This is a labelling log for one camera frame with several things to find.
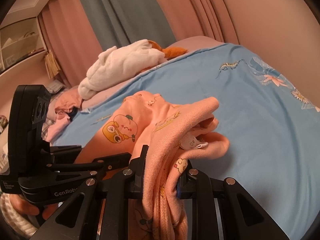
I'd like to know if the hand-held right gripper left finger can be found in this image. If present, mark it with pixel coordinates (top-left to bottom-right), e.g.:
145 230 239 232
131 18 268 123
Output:
30 144 150 240

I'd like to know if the teal curtain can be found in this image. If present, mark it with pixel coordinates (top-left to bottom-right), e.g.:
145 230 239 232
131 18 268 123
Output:
72 0 177 52

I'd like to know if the white shelf cabinet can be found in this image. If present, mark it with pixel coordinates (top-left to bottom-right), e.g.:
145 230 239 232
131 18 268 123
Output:
0 17 48 70

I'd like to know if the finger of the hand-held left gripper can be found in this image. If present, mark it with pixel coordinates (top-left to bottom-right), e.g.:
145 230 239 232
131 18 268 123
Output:
50 153 132 174
54 169 105 183

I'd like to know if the blue floral blanket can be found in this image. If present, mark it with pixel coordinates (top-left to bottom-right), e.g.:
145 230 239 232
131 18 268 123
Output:
50 42 320 240

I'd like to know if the pink curtain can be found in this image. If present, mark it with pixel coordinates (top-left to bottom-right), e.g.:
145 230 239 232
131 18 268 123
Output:
40 0 103 88
145 0 239 46

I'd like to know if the white and orange plush toy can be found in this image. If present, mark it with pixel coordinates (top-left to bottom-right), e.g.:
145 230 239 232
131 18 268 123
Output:
78 39 188 100

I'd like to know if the person's left hand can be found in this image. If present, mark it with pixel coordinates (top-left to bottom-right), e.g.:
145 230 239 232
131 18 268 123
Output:
10 194 59 222

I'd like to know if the yellow curtain tassel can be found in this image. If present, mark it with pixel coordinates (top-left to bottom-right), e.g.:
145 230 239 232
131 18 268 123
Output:
44 50 62 79

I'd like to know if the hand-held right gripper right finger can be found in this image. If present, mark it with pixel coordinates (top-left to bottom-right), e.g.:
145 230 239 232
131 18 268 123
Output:
176 160 290 240

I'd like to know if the pink crumpled garment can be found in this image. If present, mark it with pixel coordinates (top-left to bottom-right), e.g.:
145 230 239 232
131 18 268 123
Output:
54 85 84 120

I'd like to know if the peach printed baby garment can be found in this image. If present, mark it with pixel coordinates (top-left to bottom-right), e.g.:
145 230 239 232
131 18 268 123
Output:
74 90 230 240

